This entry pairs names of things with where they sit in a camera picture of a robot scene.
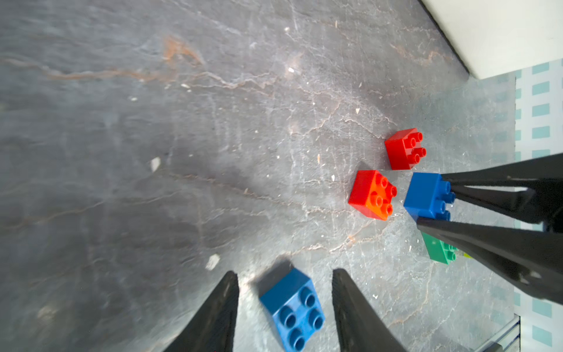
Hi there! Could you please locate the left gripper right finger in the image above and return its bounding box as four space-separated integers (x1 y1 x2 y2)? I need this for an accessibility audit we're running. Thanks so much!
332 268 405 351

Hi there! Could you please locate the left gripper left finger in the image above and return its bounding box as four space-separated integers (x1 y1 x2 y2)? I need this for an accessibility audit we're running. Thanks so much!
166 271 240 352

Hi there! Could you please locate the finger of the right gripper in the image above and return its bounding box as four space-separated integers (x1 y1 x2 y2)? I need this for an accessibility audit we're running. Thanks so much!
442 153 562 224
416 218 562 304

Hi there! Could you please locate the blue lego brick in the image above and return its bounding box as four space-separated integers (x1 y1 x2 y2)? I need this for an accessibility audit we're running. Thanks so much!
260 268 325 352
404 172 456 221

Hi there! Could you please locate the dark green lego brick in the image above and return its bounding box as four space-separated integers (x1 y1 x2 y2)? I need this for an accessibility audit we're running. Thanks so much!
422 233 457 265

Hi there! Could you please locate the red lego brick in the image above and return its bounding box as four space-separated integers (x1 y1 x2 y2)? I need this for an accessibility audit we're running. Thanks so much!
385 128 427 170
348 170 397 221

